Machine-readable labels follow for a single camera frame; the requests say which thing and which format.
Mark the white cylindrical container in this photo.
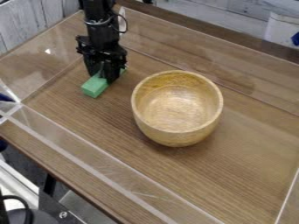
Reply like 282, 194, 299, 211
264, 12, 299, 50

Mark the clear acrylic tray wall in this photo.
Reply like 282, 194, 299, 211
0, 101, 224, 224

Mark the clear acrylic corner bracket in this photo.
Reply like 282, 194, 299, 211
118, 7, 127, 35

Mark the black table leg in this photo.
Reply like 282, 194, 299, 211
43, 174, 58, 197

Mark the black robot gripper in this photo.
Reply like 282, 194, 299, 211
76, 20, 127, 84

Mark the green rectangular block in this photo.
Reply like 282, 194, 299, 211
80, 73, 115, 99

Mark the light wooden bowl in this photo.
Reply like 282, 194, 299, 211
131, 70, 224, 147

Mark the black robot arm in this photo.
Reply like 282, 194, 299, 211
76, 0, 127, 84

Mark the black cable loop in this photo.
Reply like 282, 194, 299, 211
0, 194, 34, 224

